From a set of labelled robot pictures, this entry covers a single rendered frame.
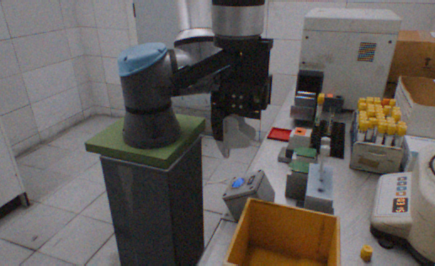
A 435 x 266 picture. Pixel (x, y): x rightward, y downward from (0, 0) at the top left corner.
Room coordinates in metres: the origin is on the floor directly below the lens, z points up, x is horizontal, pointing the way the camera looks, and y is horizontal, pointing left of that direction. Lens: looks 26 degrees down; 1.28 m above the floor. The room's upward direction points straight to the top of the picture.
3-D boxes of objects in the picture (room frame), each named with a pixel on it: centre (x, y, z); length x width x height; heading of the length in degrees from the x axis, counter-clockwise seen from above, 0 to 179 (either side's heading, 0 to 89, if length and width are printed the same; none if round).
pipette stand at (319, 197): (0.43, -0.17, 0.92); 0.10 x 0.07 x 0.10; 162
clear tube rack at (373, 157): (0.70, -0.39, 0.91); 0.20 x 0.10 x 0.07; 159
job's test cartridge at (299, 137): (0.67, -0.20, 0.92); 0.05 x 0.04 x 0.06; 67
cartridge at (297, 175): (0.53, -0.16, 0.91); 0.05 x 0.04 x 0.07; 69
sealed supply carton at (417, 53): (1.37, -0.87, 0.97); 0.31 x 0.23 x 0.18; 153
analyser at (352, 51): (1.11, -0.44, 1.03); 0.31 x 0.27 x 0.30; 159
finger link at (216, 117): (0.46, 0.00, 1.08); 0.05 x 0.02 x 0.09; 159
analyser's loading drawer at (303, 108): (0.96, -0.28, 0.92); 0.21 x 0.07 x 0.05; 159
